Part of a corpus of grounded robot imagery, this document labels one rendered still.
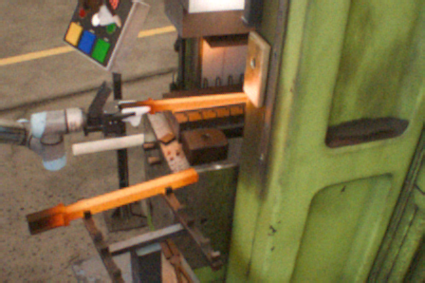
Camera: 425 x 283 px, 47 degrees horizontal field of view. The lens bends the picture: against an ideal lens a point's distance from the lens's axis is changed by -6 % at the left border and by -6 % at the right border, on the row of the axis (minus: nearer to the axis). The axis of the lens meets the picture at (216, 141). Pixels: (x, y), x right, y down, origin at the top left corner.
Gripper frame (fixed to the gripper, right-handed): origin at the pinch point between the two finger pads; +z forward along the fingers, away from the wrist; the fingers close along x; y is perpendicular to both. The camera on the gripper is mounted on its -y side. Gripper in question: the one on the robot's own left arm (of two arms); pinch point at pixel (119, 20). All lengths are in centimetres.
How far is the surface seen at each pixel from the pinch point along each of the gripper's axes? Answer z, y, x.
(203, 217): 55, 9, 36
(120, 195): 14, 19, 54
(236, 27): 9.9, -28.2, 21.9
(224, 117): 36.2, -13.0, 21.8
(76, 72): 109, 58, -204
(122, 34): 16.9, 2.8, -25.5
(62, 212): 7, 32, 58
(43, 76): 98, 80, -205
